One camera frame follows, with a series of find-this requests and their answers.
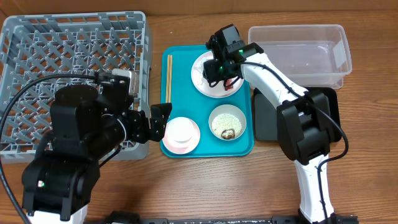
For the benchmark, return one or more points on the grey plastic dish rack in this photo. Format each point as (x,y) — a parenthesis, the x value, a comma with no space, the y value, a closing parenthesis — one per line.
(73,45)

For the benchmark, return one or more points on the white ceramic cup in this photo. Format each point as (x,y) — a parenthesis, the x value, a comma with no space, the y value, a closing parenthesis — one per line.
(180,129)

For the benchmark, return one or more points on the grey-green ceramic bowl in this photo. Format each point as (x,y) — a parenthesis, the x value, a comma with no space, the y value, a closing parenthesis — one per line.
(230,109)

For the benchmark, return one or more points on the small pink saucer plate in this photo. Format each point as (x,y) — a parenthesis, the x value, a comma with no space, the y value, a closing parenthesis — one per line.
(185,147)

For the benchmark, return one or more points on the red snack wrapper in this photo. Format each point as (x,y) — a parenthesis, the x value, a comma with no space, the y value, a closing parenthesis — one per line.
(228,84)

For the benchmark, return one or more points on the large white round plate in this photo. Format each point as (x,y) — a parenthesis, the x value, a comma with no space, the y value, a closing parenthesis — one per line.
(202,85)

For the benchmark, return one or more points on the left wooden chopstick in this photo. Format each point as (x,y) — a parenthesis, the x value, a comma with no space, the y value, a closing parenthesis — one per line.
(169,64)

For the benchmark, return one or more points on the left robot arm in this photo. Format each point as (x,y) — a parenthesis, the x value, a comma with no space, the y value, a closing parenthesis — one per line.
(87,124)

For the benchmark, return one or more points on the clear plastic waste bin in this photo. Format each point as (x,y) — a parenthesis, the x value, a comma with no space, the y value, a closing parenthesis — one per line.
(315,55)

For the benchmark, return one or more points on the wooden chopstick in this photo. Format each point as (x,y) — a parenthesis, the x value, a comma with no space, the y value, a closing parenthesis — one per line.
(170,81)
(169,64)

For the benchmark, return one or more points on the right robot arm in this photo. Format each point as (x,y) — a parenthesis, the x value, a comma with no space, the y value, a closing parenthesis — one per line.
(305,129)

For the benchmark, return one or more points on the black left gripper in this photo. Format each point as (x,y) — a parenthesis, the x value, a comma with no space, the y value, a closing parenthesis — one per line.
(157,125)

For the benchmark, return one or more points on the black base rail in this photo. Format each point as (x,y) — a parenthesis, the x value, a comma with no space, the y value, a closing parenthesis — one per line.
(126,217)

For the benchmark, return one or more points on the white rice grains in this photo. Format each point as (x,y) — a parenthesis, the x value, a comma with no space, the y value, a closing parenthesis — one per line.
(225,121)

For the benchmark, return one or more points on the black rectangular tray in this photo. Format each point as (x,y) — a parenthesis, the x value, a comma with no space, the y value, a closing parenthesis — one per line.
(264,114)

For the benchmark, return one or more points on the teal plastic tray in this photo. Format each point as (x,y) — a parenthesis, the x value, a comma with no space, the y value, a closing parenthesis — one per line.
(188,102)

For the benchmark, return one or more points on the right wooden chopstick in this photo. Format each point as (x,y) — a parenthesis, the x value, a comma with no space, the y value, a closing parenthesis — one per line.
(170,81)

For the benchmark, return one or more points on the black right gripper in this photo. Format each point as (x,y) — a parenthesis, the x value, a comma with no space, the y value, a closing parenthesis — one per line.
(208,71)

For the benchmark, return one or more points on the brown food scrap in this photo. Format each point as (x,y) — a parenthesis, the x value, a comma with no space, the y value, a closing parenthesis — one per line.
(228,134)

